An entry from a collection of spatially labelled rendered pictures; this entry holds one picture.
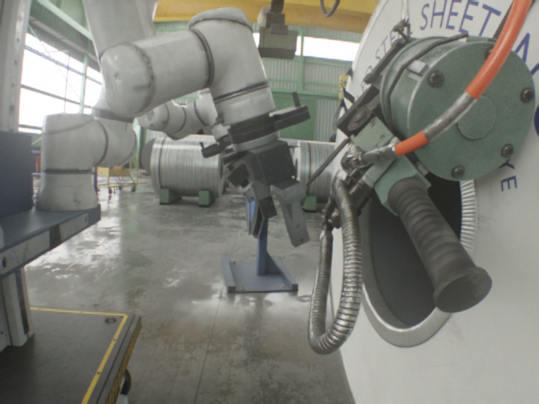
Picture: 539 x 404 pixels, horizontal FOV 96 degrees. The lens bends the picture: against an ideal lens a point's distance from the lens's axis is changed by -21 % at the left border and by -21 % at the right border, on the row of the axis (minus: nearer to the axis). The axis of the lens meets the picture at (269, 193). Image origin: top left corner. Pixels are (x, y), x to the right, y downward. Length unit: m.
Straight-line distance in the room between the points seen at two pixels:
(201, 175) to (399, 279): 4.78
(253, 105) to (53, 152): 0.65
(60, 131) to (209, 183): 4.68
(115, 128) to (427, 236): 0.96
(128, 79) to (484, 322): 0.54
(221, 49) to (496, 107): 0.33
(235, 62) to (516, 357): 0.51
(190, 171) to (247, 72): 5.07
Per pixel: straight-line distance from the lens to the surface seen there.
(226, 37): 0.42
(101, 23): 0.54
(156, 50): 0.39
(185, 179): 5.54
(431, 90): 0.31
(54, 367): 0.97
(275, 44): 1.63
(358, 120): 0.50
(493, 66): 0.25
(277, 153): 0.41
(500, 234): 0.44
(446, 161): 0.34
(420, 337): 0.61
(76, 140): 0.93
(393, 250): 0.98
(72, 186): 0.93
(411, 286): 0.94
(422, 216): 0.27
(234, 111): 0.42
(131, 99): 0.38
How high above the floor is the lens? 0.88
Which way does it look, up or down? 6 degrees down
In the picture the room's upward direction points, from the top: 3 degrees clockwise
